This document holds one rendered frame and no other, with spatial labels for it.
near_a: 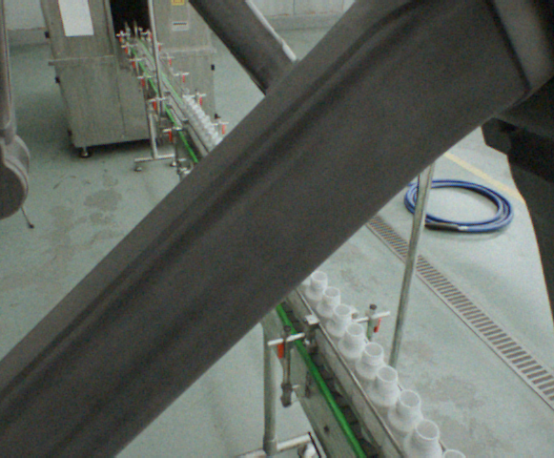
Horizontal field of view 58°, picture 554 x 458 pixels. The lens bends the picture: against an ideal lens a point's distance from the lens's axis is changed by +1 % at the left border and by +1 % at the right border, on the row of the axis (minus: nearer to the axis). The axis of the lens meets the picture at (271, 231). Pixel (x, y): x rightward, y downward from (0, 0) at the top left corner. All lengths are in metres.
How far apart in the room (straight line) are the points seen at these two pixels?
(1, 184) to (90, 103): 4.09
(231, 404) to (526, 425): 1.28
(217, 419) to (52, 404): 2.12
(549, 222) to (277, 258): 0.16
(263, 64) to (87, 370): 0.49
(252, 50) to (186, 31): 4.03
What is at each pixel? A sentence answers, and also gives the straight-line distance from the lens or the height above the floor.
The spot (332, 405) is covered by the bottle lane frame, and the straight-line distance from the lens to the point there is 1.07.
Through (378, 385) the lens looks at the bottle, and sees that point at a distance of 0.92.
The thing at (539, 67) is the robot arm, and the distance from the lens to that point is 0.20.
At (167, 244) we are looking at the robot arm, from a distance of 0.17.
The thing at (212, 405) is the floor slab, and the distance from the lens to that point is 2.36.
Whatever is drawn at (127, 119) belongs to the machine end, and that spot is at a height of 0.33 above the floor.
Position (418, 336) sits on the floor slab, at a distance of 2.74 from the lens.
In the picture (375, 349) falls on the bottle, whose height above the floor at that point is 1.15.
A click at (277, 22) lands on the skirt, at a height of 0.14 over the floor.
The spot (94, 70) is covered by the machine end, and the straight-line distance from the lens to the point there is 4.63.
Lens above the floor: 1.83
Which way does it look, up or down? 32 degrees down
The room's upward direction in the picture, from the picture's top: straight up
